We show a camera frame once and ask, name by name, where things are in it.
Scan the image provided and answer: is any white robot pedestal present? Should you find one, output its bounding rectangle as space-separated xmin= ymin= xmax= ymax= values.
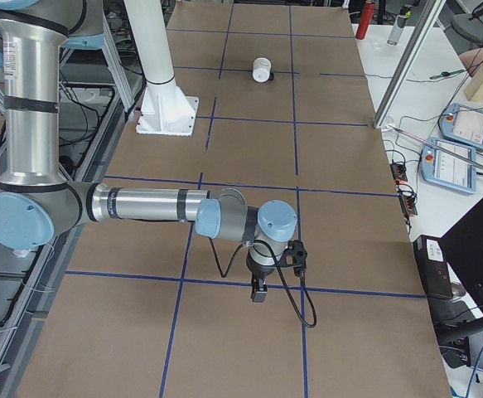
xmin=124 ymin=0 xmax=199 ymax=137

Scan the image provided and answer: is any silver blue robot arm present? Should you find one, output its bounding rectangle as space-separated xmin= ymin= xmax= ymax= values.
xmin=0 ymin=1 xmax=307 ymax=303

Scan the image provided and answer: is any white mug black handle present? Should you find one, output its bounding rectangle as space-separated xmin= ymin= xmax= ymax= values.
xmin=252 ymin=57 xmax=274 ymax=83

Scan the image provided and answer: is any red bottle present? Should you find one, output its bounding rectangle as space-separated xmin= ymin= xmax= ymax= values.
xmin=355 ymin=0 xmax=375 ymax=40

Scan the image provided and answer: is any brown paper table cover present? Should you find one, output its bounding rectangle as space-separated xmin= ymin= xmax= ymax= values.
xmin=17 ymin=2 xmax=450 ymax=397

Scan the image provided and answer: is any upper blue teach pendant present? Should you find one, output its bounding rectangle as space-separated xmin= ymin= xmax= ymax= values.
xmin=440 ymin=103 xmax=483 ymax=151

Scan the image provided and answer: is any blue teach pendant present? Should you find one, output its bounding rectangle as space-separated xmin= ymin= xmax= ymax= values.
xmin=440 ymin=103 xmax=483 ymax=151
xmin=420 ymin=138 xmax=476 ymax=194

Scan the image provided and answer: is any orange black connector strip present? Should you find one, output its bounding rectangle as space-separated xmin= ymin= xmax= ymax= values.
xmin=390 ymin=162 xmax=408 ymax=183

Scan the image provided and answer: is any lower blue teach pendant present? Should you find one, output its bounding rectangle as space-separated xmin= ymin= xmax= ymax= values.
xmin=420 ymin=138 xmax=476 ymax=194

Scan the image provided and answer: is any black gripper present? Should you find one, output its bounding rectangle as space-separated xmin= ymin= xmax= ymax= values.
xmin=246 ymin=255 xmax=275 ymax=303

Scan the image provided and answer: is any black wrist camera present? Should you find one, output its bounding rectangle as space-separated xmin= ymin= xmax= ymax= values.
xmin=278 ymin=240 xmax=307 ymax=278

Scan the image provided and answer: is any aluminium frame post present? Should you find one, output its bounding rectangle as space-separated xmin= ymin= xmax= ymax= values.
xmin=373 ymin=0 xmax=447 ymax=129

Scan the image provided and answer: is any clear bottle green cap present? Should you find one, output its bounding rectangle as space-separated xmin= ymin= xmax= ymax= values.
xmin=387 ymin=4 xmax=412 ymax=46

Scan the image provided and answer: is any black box device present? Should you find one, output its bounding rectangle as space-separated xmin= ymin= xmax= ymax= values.
xmin=413 ymin=235 xmax=453 ymax=300

